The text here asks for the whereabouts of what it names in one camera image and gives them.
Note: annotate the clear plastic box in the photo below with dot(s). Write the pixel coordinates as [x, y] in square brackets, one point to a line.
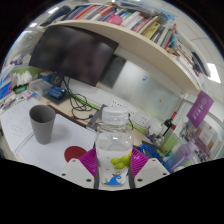
[39, 87]

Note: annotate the flat round red coaster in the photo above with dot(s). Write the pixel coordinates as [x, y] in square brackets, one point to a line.
[74, 154]

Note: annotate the black computer monitor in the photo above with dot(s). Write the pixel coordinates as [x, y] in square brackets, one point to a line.
[73, 53]

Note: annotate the hanging pennant banner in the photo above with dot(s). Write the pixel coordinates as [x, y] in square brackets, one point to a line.
[200, 109]

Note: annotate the blue and white tissue box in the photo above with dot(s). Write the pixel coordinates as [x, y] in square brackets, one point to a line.
[5, 86]

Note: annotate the grey metal laptop stand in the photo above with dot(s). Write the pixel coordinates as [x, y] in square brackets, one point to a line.
[96, 118]

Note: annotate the clear plastic water bottle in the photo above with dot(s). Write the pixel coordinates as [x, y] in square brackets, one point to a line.
[113, 150]

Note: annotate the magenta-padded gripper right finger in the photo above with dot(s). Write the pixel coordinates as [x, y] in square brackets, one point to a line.
[140, 163]

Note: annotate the grey ribbed cup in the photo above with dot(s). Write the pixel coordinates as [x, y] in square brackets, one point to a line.
[42, 126]

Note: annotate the white wall socket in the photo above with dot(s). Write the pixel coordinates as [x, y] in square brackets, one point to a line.
[144, 120]
[133, 113]
[115, 102]

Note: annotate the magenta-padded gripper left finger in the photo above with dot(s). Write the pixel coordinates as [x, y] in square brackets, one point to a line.
[87, 163]

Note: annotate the blue electronic board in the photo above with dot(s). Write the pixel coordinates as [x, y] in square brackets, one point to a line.
[56, 92]

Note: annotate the white tissue pack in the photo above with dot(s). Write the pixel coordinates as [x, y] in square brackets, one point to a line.
[21, 79]

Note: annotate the blank white paper sheet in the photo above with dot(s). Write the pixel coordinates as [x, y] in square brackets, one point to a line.
[63, 136]

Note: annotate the purple translucent water jug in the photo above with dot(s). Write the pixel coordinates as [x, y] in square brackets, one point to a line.
[180, 158]

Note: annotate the dark wine bottle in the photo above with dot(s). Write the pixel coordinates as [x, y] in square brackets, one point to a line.
[169, 124]

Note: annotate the white paper with handwriting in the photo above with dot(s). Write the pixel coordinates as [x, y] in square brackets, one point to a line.
[15, 126]

